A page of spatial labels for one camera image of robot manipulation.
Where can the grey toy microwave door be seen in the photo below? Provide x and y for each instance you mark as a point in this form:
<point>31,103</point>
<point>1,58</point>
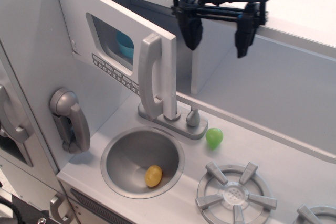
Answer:
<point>92,27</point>

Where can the blue bowl inside microwave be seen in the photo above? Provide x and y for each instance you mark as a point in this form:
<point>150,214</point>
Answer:
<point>125,44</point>

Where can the grey toy sink faucet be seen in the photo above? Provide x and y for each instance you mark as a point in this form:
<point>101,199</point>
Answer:
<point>188,123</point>

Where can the green plastic pear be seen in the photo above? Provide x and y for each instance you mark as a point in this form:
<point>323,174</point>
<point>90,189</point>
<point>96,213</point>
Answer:
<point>214,137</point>

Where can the round metal sink basin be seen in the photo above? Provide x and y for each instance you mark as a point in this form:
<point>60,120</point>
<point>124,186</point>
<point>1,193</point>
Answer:
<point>128,156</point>

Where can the yellow plastic lemon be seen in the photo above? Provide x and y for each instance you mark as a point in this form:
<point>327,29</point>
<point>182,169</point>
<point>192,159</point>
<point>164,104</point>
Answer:
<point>153,176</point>

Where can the grey toy stove burner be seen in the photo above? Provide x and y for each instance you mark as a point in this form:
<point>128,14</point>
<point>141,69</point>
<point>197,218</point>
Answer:
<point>234,194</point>

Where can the black device bottom left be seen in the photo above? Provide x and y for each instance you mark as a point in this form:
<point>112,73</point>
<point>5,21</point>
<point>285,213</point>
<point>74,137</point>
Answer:
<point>18,217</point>

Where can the grey toy wall phone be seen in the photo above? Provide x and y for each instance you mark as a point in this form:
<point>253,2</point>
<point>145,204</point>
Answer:
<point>70,121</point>

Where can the grey fridge door handle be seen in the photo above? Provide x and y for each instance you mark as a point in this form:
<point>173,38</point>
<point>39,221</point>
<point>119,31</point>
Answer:
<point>14,120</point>

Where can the grey oven door handle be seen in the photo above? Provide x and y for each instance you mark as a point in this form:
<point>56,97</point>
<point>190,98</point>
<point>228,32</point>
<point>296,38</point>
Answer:
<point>54,206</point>

